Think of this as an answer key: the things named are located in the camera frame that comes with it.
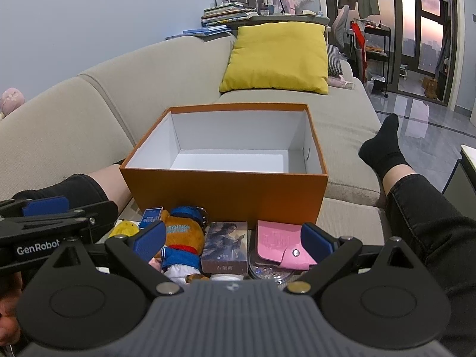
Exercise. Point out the orange plush doll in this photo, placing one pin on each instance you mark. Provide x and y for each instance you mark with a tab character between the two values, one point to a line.
179	258

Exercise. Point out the yellow cushion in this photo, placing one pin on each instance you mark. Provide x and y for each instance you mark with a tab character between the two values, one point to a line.
278	56

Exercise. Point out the orange cardboard box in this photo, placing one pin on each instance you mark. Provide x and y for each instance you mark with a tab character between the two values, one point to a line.
242	162

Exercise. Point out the pink card wallet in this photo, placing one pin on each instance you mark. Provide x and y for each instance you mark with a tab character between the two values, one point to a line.
281	243

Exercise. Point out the grey striped cushion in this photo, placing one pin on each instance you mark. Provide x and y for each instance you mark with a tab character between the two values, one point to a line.
334	66

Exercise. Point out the pink plush toy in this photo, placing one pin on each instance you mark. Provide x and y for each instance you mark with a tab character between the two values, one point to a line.
11	100

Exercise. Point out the beige fabric sofa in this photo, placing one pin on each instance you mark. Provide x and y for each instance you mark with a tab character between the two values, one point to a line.
93	120

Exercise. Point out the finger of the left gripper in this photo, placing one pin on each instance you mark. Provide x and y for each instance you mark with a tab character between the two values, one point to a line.
100	218
29	207

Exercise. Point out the white coffee table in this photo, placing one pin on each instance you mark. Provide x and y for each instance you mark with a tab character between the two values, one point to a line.
460	188

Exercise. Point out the stack of books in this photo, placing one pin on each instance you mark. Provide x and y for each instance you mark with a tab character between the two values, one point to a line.
226	13

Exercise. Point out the person left leg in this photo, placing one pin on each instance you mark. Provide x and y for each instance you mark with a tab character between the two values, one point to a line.
106	184

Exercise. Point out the person left hand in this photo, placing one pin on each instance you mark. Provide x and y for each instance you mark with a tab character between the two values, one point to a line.
11	289

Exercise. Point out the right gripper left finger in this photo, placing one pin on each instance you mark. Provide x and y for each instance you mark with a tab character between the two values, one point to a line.
129	256

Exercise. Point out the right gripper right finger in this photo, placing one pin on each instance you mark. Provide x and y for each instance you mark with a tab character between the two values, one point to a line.
333	257

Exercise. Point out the blue book on sofa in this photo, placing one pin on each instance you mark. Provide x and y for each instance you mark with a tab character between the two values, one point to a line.
202	32

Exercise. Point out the photo card box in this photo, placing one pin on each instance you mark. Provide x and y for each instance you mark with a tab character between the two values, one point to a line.
226	249

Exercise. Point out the clear glitter disc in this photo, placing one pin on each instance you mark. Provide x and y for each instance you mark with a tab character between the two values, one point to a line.
261	269

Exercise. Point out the person right leg black sock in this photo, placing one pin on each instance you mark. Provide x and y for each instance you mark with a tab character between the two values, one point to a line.
442	237

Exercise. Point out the black rolling shelf cart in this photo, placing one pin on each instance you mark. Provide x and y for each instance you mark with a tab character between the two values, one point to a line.
380	54

